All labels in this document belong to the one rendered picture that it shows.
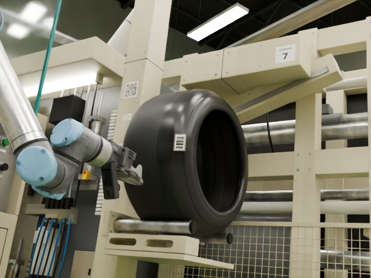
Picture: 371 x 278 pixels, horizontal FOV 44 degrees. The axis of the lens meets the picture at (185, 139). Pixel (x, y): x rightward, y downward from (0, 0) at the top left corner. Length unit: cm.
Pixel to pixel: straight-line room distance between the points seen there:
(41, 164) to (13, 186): 85
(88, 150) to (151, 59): 90
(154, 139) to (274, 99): 74
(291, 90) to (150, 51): 66
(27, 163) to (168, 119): 63
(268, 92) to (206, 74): 31
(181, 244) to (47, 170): 61
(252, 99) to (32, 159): 129
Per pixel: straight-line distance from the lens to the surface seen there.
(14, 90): 124
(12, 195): 198
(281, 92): 215
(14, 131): 120
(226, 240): 185
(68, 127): 130
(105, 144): 137
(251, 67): 211
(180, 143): 157
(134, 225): 174
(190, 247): 160
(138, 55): 214
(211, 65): 222
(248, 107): 219
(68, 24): 1272
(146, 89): 206
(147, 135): 164
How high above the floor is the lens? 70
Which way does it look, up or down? 18 degrees up
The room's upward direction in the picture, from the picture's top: 6 degrees clockwise
